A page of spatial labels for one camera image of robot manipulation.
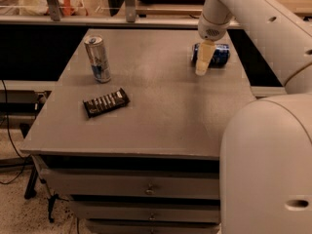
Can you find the black cable on floor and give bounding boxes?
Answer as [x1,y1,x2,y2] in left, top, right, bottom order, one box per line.
[0,79,32,185]

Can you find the bottom grey drawer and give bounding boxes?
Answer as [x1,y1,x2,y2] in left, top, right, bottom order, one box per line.
[86,220,219,234]

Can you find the silver red bull can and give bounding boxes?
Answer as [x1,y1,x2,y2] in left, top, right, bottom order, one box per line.
[84,35,111,83]

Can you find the black stand leg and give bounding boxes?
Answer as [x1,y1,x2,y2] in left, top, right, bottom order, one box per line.
[19,123,40,200]

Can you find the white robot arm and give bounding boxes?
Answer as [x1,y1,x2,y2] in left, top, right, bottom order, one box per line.
[198,0,312,234]

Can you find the metal railing frame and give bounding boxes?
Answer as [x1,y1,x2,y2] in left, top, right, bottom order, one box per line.
[0,0,242,31]

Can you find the orange white plastic bag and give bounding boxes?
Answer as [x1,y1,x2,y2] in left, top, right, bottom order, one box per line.
[19,0,88,16]

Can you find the top grey drawer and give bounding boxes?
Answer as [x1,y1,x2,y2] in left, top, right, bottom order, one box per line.
[40,169,219,200]

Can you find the grey drawer cabinet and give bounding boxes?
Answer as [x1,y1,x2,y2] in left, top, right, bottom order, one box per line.
[19,28,257,234]

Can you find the middle grey drawer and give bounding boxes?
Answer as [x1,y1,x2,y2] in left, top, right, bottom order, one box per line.
[70,201,220,223]

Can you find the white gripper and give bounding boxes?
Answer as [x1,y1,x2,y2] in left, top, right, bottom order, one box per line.
[195,13,232,76]

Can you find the blue pepsi can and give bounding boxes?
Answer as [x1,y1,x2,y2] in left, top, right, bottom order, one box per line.
[191,43,230,66]

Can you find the grey drawer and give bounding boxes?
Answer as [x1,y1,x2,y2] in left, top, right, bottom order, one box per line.
[40,169,219,200]
[70,201,220,223]
[86,220,219,234]

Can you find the dark chocolate bar wrapper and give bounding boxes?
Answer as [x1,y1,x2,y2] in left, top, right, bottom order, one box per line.
[83,88,130,118]

